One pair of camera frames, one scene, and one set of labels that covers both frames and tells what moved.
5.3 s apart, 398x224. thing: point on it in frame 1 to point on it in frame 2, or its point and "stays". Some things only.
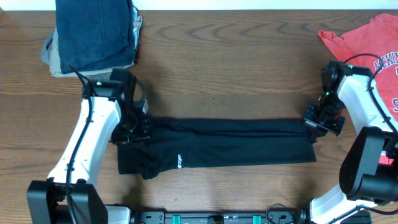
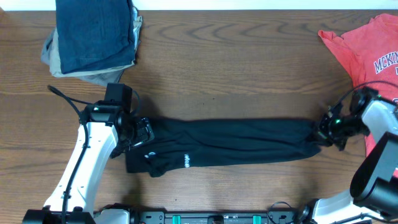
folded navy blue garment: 94,33 stays
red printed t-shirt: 374,46 stays
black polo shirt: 181,143 stays
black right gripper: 309,121 to 324,135
